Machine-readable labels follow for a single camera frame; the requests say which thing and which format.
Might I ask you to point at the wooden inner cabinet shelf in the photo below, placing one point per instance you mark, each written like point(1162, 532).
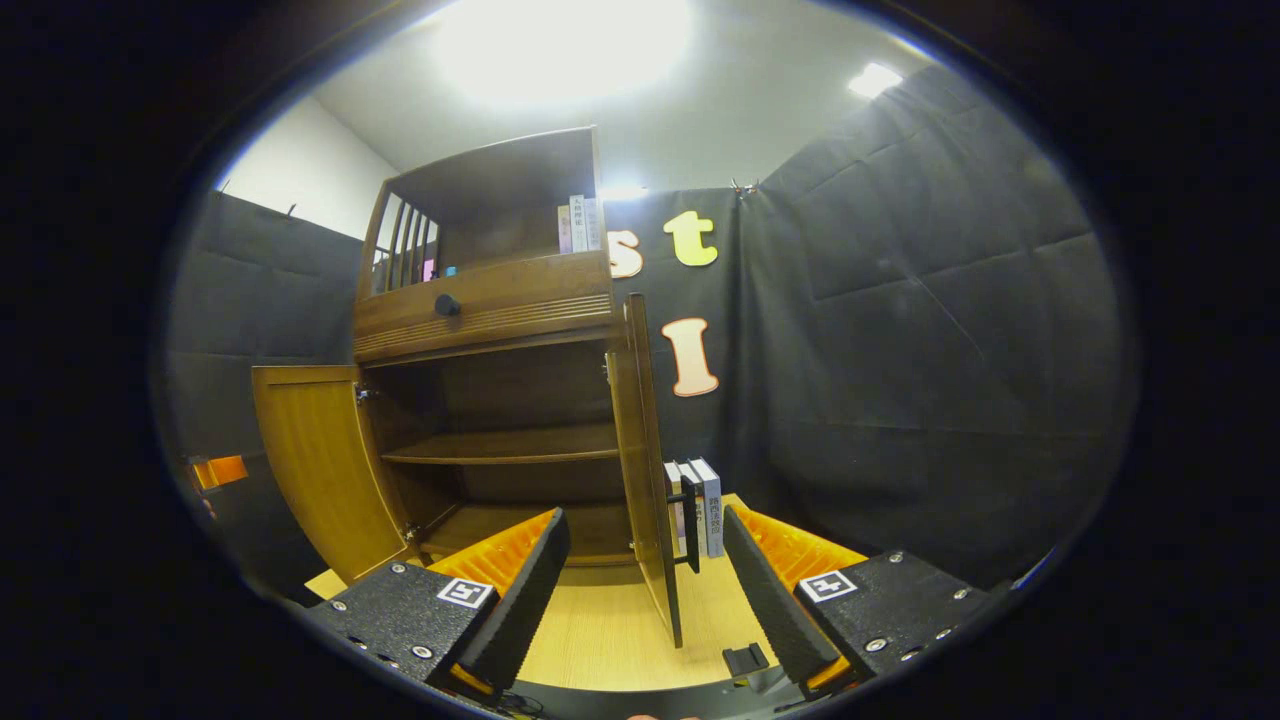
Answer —
point(500, 445)

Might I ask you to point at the white upright shelf book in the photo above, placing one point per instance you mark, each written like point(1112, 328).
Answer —
point(578, 225)

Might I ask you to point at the wooden double-door shoe cabinet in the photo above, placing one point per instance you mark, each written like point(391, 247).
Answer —
point(500, 290)

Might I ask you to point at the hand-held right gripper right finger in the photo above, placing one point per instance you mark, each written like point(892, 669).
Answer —
point(770, 600)

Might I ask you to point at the pink leaning book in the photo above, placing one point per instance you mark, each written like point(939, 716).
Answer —
point(672, 480)

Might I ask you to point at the small ceiling light panel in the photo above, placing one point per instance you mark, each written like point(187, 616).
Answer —
point(875, 80)

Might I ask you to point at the grey upright shelf book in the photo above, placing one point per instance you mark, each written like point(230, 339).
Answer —
point(593, 225)

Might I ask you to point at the black backdrop cloth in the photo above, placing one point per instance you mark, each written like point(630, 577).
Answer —
point(900, 330)

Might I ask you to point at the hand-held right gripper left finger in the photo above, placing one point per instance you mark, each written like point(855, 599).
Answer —
point(525, 600)

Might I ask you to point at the large ceiling light panel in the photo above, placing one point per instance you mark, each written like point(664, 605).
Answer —
point(560, 45)

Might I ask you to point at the wooden cabinet door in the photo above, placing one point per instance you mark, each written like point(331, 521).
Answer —
point(640, 470)
point(320, 460)

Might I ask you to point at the round black drawer knob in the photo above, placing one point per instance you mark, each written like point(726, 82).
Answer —
point(447, 305)

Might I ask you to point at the grey-spined leaning book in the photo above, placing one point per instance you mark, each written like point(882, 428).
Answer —
point(712, 510)

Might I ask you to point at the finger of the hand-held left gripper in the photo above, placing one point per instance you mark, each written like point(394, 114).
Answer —
point(225, 471)

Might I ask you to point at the pink upright shelf book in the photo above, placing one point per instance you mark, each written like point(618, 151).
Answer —
point(564, 230)

